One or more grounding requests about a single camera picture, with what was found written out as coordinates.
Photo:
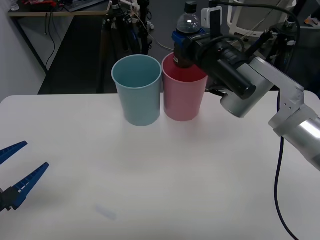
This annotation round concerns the black tripod with silver collar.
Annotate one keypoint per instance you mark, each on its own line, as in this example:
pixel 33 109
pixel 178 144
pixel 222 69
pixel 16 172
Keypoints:
pixel 285 42

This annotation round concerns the white office chair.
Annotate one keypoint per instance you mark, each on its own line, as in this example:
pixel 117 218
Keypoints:
pixel 252 22

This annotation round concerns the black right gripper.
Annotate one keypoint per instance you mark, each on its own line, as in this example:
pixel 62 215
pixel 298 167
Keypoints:
pixel 196 43

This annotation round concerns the clear plastic bottle black cap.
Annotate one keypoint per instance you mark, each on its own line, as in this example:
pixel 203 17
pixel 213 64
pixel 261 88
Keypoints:
pixel 188 22

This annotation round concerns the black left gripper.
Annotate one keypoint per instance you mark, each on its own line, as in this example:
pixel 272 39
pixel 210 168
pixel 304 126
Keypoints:
pixel 1 200

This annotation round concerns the black keyboard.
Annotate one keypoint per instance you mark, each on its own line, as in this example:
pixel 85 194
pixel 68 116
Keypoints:
pixel 82 5

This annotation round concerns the black tripod with brown leg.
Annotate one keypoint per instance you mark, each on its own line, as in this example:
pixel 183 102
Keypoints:
pixel 117 27

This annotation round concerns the silver and black right arm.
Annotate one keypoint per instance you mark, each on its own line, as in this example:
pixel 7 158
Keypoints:
pixel 250 75

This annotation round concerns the wooden edged dark desk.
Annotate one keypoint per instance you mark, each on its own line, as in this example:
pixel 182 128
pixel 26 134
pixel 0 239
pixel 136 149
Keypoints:
pixel 50 13

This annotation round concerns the pale blue plastic bin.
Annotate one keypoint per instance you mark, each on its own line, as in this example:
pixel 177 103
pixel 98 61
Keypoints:
pixel 137 100

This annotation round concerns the pink plastic bin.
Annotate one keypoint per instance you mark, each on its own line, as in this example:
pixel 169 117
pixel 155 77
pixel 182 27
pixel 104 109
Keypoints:
pixel 183 97

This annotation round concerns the red object on desk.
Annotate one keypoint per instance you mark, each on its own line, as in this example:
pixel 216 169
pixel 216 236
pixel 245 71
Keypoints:
pixel 41 3

